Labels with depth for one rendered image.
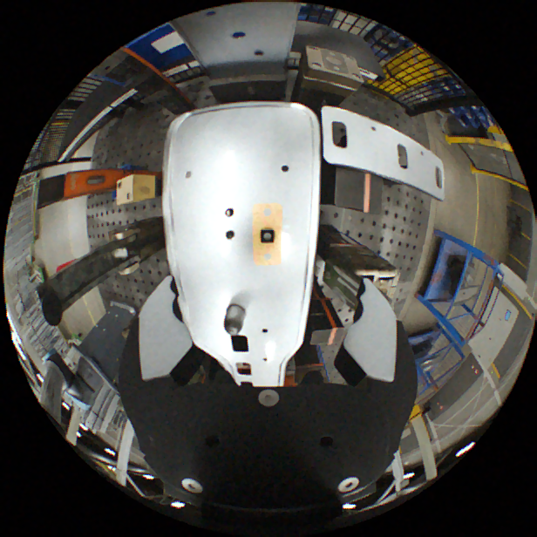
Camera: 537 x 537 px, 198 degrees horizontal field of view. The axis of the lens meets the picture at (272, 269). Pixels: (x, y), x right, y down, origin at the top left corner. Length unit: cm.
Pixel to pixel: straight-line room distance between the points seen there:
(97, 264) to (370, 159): 38
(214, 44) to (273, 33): 7
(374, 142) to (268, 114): 16
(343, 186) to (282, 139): 11
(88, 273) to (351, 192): 36
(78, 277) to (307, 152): 31
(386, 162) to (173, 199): 32
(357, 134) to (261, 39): 20
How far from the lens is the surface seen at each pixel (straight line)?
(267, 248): 24
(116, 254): 25
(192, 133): 28
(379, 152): 30
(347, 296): 24
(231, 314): 27
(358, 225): 61
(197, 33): 25
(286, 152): 24
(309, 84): 29
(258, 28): 24
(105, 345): 83
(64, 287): 22
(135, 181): 24
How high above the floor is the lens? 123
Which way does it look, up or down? 67 degrees down
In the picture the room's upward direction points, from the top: 177 degrees clockwise
